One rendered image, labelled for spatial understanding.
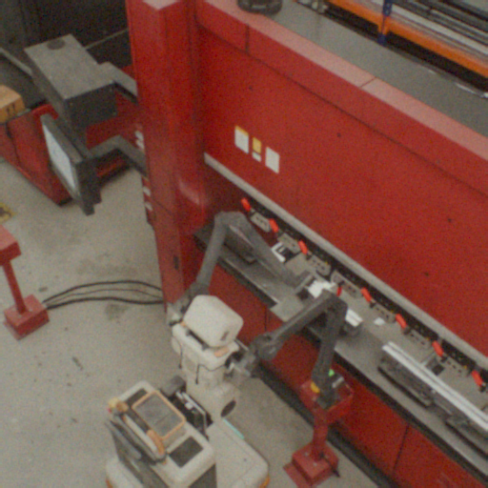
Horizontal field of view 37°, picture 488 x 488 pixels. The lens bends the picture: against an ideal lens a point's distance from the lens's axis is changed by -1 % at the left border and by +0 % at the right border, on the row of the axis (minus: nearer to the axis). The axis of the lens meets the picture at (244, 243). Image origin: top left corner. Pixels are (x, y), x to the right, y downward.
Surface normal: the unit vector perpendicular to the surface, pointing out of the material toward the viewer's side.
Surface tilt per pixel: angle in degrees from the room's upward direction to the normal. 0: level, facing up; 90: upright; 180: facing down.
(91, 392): 0
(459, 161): 90
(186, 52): 90
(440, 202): 90
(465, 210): 90
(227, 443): 0
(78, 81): 0
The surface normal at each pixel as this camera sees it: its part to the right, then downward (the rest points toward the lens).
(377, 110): -0.74, 0.49
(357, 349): 0.00, -0.69
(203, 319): -0.53, -0.09
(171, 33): 0.68, 0.54
